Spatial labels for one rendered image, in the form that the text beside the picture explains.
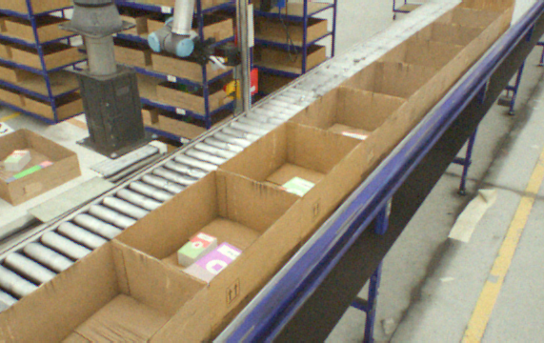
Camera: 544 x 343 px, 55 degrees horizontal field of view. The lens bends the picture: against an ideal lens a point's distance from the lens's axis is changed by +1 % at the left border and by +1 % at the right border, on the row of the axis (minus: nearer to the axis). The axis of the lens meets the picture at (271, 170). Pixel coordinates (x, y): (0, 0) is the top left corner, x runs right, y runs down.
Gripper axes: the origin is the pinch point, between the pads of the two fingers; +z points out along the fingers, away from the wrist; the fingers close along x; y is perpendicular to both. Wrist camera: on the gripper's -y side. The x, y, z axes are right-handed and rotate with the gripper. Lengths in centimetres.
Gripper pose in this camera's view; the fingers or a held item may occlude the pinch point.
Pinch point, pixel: (224, 66)
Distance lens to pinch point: 262.9
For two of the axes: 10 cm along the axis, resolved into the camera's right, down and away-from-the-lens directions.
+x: -5.4, 4.1, -7.4
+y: -4.3, 6.2, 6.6
